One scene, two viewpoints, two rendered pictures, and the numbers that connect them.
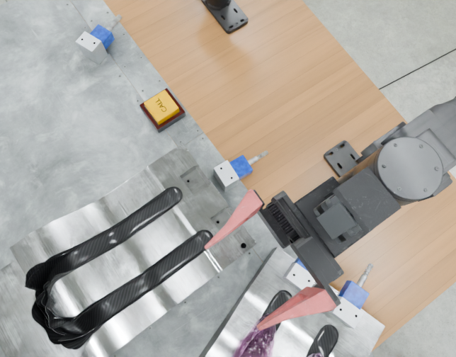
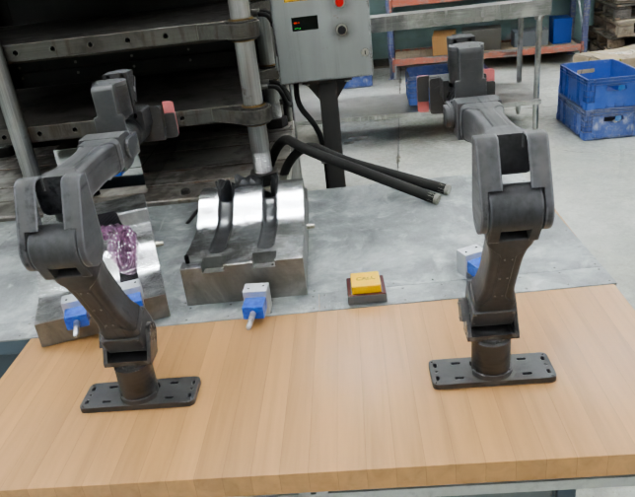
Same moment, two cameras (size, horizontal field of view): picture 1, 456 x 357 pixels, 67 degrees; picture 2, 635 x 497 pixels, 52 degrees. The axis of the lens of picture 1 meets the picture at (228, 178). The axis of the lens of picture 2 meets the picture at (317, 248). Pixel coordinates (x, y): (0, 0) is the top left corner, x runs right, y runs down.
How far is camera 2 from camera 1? 134 cm
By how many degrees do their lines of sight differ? 76
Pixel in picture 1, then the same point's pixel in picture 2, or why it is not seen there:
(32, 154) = (390, 230)
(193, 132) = (326, 305)
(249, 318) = (143, 261)
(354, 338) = (55, 307)
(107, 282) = (241, 206)
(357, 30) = not seen: outside the picture
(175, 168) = (285, 249)
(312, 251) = not seen: hidden behind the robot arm
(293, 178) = (207, 351)
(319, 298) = not seen: hidden behind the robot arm
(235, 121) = (309, 333)
